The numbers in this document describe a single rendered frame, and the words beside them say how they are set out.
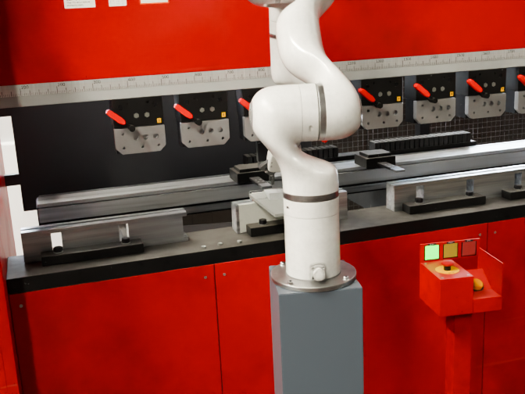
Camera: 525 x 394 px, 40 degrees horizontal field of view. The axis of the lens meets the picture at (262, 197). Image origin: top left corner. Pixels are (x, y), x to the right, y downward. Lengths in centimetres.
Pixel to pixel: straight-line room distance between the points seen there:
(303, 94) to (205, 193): 115
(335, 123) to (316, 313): 40
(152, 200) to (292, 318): 110
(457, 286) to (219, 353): 76
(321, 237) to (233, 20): 92
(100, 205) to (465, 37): 135
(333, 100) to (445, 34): 110
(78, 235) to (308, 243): 93
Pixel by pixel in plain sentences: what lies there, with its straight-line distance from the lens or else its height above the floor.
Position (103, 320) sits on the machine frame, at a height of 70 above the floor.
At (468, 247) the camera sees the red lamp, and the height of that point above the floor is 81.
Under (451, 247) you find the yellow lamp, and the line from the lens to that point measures 237.
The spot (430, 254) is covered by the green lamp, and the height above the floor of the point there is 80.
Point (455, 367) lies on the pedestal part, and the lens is 242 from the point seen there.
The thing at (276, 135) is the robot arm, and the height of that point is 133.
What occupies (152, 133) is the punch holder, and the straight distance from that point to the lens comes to 220.
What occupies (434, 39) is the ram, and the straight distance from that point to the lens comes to 251.
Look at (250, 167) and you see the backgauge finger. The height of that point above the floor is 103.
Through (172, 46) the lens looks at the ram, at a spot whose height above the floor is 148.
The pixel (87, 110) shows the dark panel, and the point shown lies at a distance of 272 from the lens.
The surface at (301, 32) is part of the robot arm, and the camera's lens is 160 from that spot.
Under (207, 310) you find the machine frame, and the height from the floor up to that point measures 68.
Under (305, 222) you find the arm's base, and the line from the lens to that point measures 152.
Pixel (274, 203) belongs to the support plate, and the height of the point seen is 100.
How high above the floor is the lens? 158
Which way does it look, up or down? 15 degrees down
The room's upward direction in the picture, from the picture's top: 3 degrees counter-clockwise
